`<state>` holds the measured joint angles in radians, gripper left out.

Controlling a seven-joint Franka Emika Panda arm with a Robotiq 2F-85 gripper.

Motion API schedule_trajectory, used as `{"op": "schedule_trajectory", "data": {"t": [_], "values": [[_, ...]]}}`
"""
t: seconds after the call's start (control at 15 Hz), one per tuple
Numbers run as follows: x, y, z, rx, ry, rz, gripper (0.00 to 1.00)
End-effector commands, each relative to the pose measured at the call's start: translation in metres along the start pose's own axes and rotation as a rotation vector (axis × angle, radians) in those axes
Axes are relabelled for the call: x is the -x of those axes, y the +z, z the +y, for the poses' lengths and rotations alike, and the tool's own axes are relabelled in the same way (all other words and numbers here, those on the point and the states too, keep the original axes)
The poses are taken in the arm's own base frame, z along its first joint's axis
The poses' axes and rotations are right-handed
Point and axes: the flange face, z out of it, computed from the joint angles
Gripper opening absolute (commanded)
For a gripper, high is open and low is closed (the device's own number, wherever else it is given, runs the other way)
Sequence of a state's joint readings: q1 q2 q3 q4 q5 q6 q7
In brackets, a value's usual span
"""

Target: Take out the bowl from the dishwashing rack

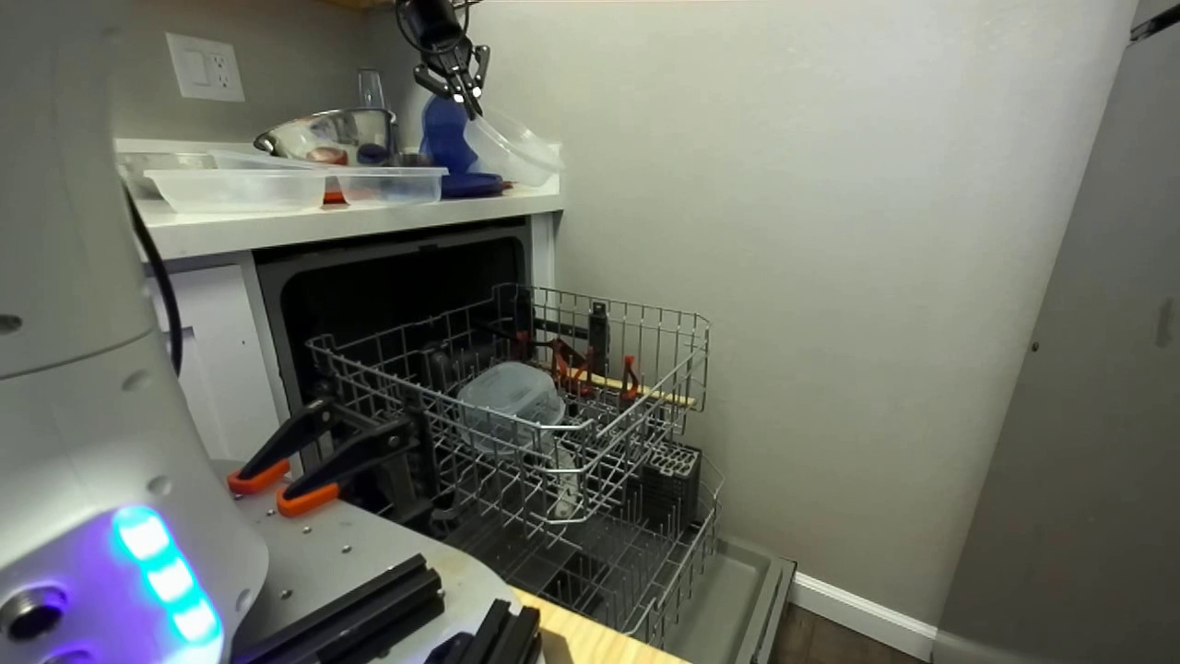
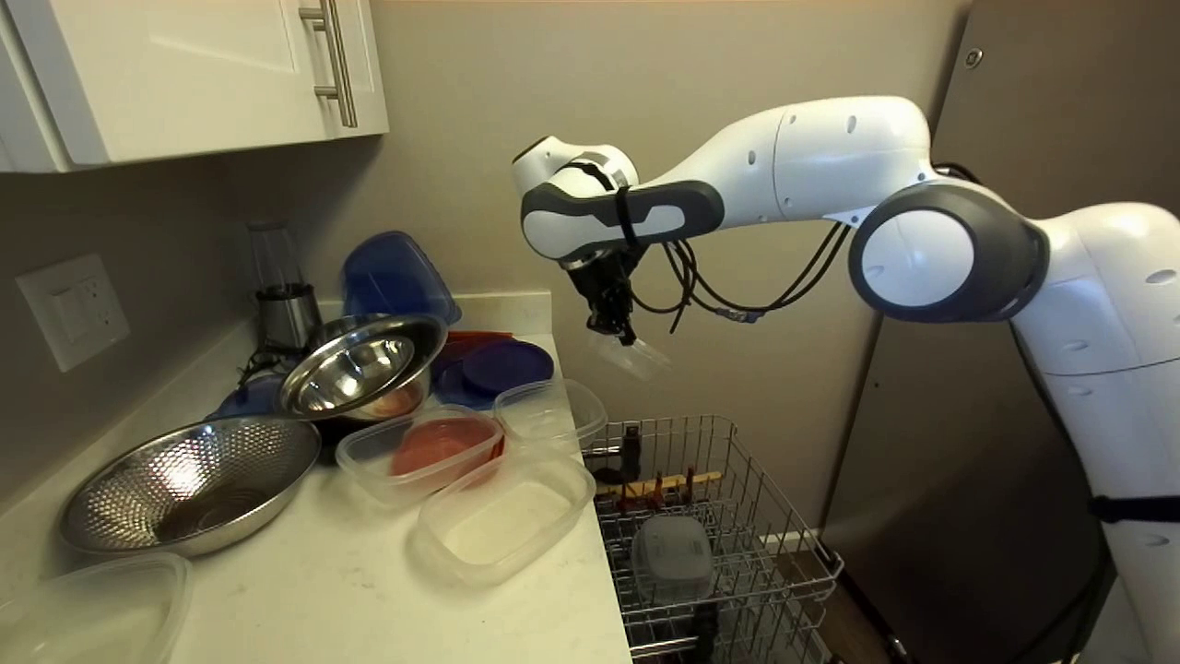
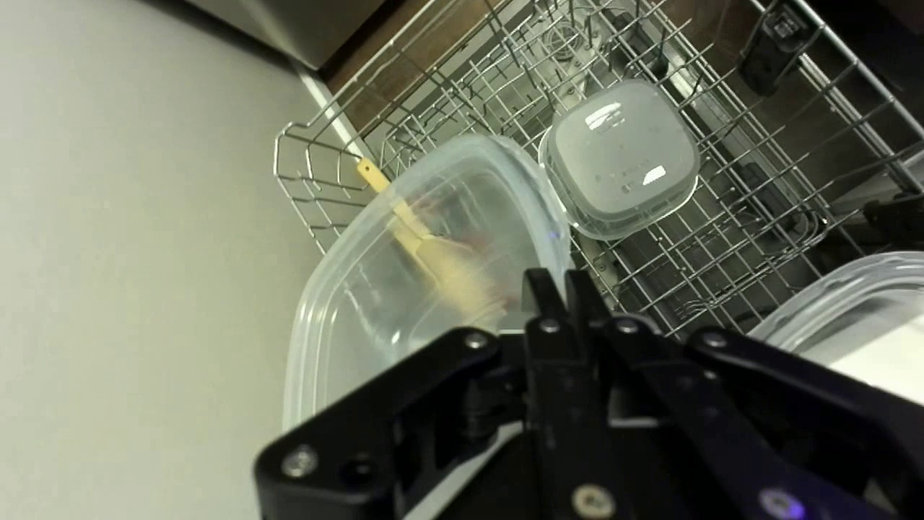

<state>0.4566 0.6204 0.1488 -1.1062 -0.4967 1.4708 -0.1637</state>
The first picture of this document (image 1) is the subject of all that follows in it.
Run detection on thick black base cable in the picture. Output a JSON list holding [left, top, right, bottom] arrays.
[[117, 186, 187, 382]]

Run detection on long black aluminium extrusion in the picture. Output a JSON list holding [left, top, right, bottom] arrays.
[[233, 550, 450, 664]]

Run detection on tall blue plastic container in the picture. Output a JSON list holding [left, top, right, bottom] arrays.
[[416, 94, 487, 176]]

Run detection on white lower cabinet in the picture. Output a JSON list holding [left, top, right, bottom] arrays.
[[145, 255, 295, 469]]

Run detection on wooden handled utensil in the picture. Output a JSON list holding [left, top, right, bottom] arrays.
[[550, 336, 703, 417]]

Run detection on wire dishwasher rack with tines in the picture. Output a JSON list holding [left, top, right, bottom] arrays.
[[301, 286, 717, 537]]

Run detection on large clear plastic tub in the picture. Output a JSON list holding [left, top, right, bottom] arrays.
[[142, 161, 341, 222]]

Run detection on dishwasher door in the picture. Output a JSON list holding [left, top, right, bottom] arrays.
[[662, 533, 800, 664]]

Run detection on black bottle in rack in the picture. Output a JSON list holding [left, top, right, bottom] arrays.
[[588, 299, 617, 382]]

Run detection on clear rectangular plastic container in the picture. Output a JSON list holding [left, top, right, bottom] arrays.
[[330, 161, 450, 211]]

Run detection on grey metal mounting plate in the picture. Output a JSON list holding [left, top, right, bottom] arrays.
[[230, 496, 526, 664]]

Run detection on wire dishwasher rack with basket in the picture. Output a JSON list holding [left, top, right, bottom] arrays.
[[419, 462, 732, 653]]

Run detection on dark cutlery basket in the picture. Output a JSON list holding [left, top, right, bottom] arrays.
[[636, 443, 708, 540]]

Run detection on white wall outlet plate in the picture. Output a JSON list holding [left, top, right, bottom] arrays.
[[161, 30, 247, 107]]

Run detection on white baseboard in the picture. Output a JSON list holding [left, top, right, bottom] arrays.
[[788, 568, 943, 664]]

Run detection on frosted grey plastic container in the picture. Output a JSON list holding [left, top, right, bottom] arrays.
[[456, 359, 571, 436]]

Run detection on black dishwasher body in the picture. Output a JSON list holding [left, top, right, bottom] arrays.
[[247, 217, 571, 496]]

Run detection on clear plastic bowl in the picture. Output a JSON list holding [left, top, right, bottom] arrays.
[[465, 112, 567, 191]]

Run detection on black clamp orange tips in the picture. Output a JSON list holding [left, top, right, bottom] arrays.
[[273, 421, 416, 525], [225, 394, 341, 503]]

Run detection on stainless steel refrigerator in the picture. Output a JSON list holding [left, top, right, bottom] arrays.
[[931, 0, 1180, 664]]

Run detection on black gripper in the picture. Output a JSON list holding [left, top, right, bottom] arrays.
[[392, 0, 491, 125]]

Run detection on dark blue round lid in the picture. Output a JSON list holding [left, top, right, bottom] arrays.
[[439, 169, 514, 205]]

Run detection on blender with steel base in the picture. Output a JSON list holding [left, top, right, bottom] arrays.
[[354, 72, 405, 158]]

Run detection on short black aluminium extrusion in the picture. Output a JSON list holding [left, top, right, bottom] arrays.
[[419, 594, 545, 664]]

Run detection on shiny steel mixing bowl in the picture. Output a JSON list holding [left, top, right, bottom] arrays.
[[251, 107, 362, 168]]

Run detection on wooden board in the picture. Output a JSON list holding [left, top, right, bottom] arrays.
[[514, 586, 692, 664]]

